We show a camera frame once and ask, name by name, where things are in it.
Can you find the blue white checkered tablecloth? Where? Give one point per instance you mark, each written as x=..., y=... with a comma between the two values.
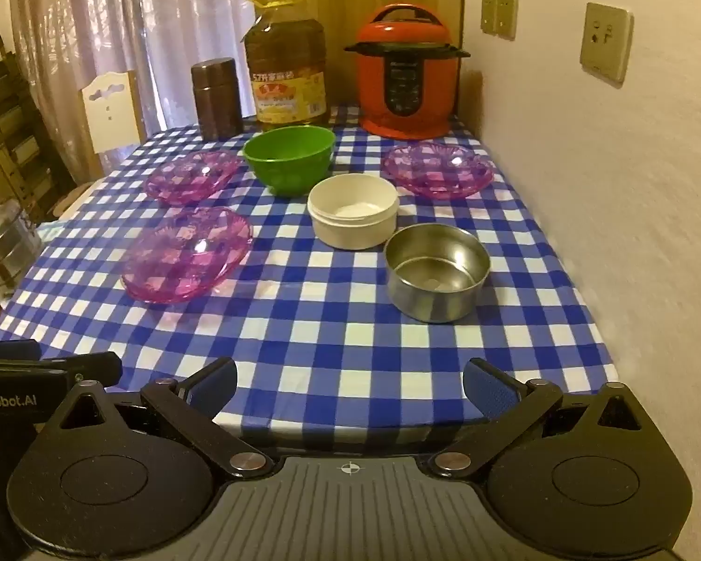
x=304, y=327

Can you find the stainless steel bowl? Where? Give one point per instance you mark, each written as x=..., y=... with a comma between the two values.
x=426, y=298

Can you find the green plastic bowl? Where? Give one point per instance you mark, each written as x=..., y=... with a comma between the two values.
x=289, y=175

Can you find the large cooking oil bottle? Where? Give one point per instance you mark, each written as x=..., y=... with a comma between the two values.
x=286, y=70

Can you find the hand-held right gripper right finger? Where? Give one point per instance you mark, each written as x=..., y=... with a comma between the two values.
x=488, y=388

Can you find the brown metal canister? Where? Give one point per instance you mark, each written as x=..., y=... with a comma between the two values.
x=216, y=99

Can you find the beige wall socket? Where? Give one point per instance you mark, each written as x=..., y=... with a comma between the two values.
x=506, y=16
x=606, y=41
x=488, y=11

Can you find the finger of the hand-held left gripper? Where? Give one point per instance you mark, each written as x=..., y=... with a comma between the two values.
x=47, y=369

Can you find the sheer white curtain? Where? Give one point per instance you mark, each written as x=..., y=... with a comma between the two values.
x=169, y=11

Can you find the white plastic bowl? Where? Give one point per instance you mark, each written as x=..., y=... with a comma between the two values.
x=350, y=231

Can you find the white wooden chair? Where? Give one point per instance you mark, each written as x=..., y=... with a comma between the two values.
x=111, y=117

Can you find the pink transparent plate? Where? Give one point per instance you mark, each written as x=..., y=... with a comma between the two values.
x=187, y=184
x=438, y=178
x=181, y=269

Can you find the red electric pressure cooker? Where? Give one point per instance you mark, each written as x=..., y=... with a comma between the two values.
x=379, y=87

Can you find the steel stacked lunch container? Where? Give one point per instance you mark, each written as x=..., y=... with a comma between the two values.
x=6, y=245

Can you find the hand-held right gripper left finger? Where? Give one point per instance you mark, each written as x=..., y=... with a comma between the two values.
x=216, y=387

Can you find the black folding rack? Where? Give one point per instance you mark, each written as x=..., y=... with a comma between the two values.
x=11, y=128

